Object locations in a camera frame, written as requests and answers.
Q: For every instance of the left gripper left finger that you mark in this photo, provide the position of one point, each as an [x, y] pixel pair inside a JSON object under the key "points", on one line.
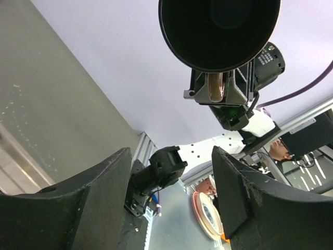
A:
{"points": [[82, 212]]}

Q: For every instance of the brown striped cup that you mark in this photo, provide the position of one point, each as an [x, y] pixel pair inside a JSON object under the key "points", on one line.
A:
{"points": [[217, 36]]}

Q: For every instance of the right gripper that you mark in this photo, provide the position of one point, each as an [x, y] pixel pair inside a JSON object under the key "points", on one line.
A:
{"points": [[231, 88]]}

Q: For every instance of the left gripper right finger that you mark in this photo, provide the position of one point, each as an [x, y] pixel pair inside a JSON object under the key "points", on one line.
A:
{"points": [[259, 212]]}

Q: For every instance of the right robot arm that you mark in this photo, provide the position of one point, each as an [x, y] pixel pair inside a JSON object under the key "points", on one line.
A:
{"points": [[144, 186]]}

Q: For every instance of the person with headset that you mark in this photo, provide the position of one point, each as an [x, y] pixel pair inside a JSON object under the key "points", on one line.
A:
{"points": [[278, 154]]}

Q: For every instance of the stacked pink plates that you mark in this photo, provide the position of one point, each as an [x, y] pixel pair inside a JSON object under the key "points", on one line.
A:
{"points": [[204, 209]]}

